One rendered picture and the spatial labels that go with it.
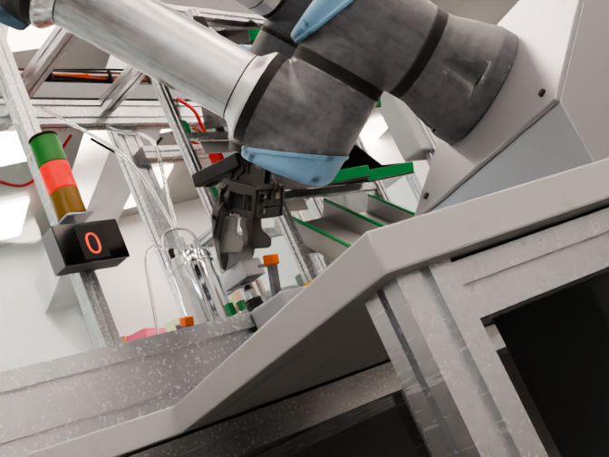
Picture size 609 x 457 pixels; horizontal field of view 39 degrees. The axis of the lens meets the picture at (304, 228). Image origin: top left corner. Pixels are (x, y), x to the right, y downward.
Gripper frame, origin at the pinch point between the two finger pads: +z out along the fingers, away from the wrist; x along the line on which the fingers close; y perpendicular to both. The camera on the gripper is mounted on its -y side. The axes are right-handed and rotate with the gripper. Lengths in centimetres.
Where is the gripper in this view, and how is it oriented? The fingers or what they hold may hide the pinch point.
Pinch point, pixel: (233, 258)
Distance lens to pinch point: 143.7
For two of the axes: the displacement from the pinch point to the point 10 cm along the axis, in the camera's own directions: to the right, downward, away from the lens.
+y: 7.4, 2.1, -6.4
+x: 6.7, -1.0, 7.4
